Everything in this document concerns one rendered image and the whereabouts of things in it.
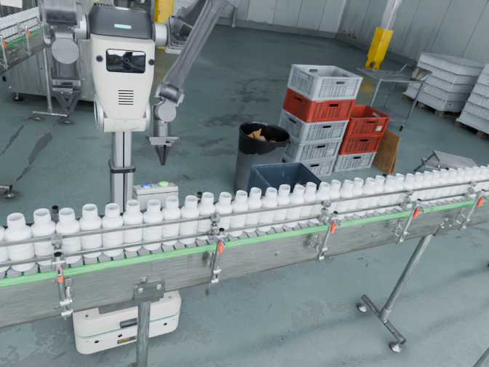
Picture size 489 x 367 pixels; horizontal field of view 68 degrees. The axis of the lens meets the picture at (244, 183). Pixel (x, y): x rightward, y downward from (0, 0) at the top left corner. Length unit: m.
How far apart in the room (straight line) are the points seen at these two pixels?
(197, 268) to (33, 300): 0.48
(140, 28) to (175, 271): 0.94
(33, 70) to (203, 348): 3.78
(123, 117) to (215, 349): 1.33
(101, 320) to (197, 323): 0.58
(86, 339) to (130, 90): 1.20
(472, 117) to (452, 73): 0.97
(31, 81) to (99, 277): 4.01
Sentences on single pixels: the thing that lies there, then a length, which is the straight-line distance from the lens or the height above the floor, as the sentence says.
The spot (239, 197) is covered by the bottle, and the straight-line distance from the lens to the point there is 1.19.
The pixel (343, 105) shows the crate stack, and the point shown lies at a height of 0.83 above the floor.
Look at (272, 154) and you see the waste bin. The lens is 3.05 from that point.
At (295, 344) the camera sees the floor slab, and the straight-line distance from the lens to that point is 2.32.
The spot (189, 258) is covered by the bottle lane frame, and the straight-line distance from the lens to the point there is 1.22.
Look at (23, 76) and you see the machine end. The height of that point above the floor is 0.32.
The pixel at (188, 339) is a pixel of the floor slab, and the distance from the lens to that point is 2.21.
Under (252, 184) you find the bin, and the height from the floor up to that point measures 0.86.
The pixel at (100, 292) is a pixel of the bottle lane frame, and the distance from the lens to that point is 1.23.
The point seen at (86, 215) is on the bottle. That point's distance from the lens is 1.09.
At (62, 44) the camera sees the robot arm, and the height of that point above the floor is 1.58.
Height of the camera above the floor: 1.80
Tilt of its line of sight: 30 degrees down
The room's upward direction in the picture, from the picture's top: 11 degrees clockwise
